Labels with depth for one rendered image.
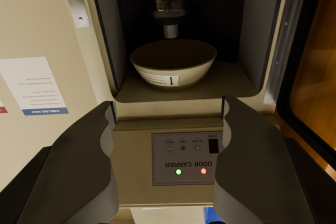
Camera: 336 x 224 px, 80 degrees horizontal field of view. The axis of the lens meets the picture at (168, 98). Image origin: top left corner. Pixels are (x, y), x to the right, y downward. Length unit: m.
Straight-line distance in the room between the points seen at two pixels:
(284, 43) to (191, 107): 0.18
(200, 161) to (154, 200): 0.10
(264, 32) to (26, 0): 0.75
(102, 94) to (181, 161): 0.18
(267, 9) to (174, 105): 0.21
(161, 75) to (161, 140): 0.11
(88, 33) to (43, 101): 0.74
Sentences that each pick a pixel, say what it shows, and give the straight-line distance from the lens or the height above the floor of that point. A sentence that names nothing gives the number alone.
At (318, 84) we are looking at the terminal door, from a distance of 0.31.
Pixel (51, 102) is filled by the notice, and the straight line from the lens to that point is 1.03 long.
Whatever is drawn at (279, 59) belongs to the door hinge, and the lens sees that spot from 0.36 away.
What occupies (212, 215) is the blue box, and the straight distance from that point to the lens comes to 0.42.
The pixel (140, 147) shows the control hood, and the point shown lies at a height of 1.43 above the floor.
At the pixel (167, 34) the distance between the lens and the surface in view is 0.40.
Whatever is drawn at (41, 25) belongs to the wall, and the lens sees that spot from 0.88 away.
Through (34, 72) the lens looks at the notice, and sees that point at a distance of 0.98.
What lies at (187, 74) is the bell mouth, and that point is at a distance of 0.36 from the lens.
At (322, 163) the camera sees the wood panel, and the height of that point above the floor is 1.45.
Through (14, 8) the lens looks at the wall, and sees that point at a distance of 0.91.
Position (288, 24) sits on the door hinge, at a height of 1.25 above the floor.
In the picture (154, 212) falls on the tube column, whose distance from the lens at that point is 0.65.
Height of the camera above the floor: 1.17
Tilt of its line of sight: 33 degrees up
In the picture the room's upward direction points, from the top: 175 degrees clockwise
